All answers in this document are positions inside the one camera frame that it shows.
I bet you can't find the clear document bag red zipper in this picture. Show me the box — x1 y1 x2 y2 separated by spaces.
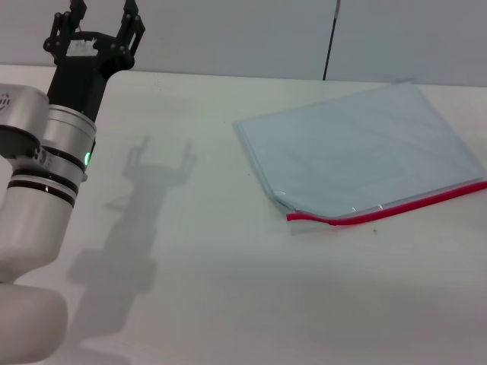
232 79 487 235

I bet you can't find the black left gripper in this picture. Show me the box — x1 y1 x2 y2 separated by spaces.
43 0 148 125

